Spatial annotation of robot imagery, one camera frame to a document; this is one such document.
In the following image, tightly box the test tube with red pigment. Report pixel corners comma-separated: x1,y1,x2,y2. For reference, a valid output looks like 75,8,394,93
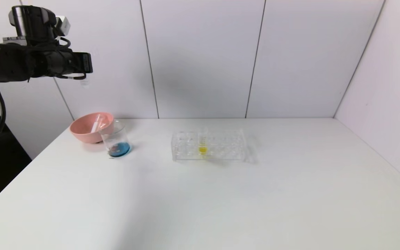
91,114,109,134

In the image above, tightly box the test tube with yellow pigment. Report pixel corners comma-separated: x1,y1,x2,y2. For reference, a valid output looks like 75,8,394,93
197,126,209,157

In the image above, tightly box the clear acrylic tube rack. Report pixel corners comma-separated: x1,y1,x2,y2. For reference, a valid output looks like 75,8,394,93
171,127,257,164

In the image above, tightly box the clear glass beaker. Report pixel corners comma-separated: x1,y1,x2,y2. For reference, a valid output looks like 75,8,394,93
98,120,131,159

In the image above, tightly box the pink plastic bowl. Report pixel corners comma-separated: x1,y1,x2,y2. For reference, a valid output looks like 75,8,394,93
70,112,114,144

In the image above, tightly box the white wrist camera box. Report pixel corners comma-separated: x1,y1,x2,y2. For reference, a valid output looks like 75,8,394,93
54,16,72,37

